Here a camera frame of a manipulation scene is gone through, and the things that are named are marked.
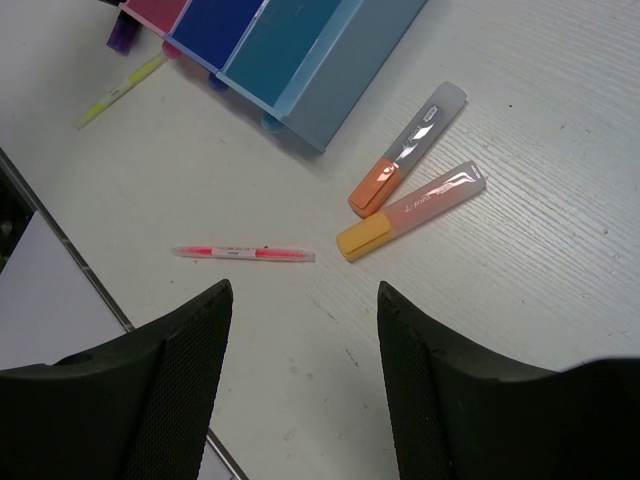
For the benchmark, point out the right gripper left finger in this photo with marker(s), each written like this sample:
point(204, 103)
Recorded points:
point(136, 407)

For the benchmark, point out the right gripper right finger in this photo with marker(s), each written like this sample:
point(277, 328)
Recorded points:
point(459, 410)

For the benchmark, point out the thin pink pen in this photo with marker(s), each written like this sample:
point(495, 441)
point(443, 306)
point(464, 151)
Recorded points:
point(245, 253)

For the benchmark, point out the yellow cap pink highlighter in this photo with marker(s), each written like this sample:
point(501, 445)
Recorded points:
point(420, 206)

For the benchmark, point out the orange cap grey highlighter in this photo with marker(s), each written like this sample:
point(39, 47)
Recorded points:
point(430, 121)

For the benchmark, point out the thin yellow pen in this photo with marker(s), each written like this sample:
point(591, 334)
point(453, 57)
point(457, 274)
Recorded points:
point(118, 92)

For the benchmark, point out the purple cap highlighter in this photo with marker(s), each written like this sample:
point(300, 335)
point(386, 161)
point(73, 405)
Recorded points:
point(124, 34)

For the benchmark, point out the dark blue container bin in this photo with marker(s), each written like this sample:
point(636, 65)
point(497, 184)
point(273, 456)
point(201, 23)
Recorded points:
point(208, 32)

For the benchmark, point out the light blue container bin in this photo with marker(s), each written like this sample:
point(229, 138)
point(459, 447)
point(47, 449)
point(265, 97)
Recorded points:
point(307, 63)

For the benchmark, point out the pink container bin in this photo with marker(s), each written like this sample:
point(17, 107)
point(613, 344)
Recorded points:
point(159, 16)

